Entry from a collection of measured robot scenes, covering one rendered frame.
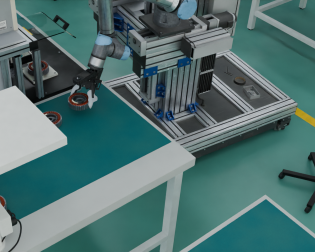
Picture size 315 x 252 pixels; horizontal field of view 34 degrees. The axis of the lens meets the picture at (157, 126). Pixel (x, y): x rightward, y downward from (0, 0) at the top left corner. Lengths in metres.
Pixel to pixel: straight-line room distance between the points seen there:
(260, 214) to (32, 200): 0.95
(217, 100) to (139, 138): 1.31
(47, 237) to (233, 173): 1.69
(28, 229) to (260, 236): 0.92
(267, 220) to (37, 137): 1.01
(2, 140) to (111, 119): 0.89
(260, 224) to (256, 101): 1.69
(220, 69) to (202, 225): 1.39
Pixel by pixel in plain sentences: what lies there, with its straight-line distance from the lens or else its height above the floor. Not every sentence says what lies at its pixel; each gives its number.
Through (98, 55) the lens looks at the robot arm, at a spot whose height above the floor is 1.03.
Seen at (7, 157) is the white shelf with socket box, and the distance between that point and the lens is 1.76.
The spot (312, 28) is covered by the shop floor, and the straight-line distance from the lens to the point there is 5.34.
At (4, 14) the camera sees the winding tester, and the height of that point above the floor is 1.21.
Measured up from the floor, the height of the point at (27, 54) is 0.92.
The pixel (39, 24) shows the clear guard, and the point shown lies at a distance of 2.76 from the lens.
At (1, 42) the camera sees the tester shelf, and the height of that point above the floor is 1.11.
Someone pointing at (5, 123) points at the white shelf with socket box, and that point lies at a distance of 1.90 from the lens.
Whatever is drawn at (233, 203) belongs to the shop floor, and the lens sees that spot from 3.29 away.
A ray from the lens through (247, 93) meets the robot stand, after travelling 3.80.
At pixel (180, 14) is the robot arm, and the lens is 2.63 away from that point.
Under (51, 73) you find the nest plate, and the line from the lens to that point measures 2.88.
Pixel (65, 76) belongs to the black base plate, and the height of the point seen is 0.77.
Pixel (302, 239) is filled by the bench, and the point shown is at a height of 0.75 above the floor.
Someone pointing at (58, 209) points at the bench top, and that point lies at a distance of 2.19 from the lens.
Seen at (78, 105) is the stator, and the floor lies 0.82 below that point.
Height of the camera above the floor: 2.40
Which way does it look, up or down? 40 degrees down
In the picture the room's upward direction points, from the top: 5 degrees clockwise
